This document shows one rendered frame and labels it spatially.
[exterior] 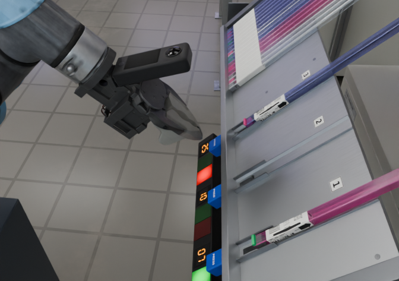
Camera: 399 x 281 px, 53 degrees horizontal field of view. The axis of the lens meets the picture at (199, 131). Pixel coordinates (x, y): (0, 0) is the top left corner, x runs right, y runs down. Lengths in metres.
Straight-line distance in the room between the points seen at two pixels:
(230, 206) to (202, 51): 1.75
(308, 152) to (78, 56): 0.33
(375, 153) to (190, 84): 1.26
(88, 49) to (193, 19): 2.02
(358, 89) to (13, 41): 0.74
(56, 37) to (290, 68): 0.37
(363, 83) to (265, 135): 0.46
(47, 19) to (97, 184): 1.08
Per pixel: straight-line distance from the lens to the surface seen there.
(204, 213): 0.65
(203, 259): 0.60
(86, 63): 0.58
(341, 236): 0.46
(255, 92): 0.72
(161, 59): 0.57
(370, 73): 1.08
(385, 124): 0.94
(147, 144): 1.70
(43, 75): 2.21
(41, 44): 0.58
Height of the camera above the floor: 1.19
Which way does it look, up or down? 43 degrees down
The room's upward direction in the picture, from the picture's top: straight up
